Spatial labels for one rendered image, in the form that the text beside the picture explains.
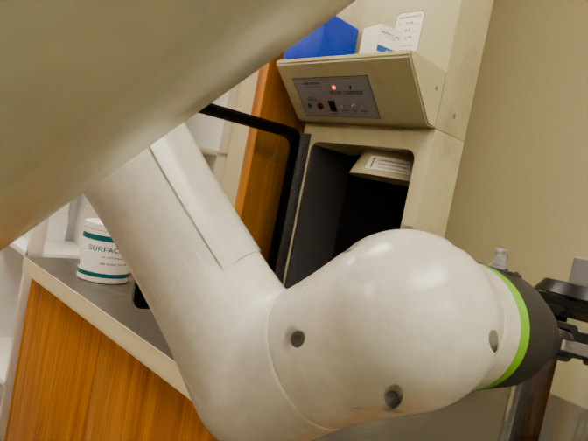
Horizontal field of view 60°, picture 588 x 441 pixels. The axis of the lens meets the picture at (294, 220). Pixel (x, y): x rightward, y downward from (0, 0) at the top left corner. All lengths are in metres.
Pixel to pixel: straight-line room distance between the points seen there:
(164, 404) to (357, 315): 0.74
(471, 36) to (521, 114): 0.38
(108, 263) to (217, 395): 1.01
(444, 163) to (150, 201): 0.69
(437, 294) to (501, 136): 1.10
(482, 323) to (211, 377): 0.18
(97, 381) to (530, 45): 1.26
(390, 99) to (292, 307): 0.65
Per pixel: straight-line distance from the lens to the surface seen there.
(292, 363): 0.31
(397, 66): 0.88
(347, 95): 0.98
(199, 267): 0.35
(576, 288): 0.61
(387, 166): 1.00
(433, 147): 0.93
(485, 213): 1.33
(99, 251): 1.35
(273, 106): 1.13
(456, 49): 0.98
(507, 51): 1.42
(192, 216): 0.36
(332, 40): 1.03
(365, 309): 0.28
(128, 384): 1.10
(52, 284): 1.38
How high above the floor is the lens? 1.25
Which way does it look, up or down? 3 degrees down
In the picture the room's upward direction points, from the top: 11 degrees clockwise
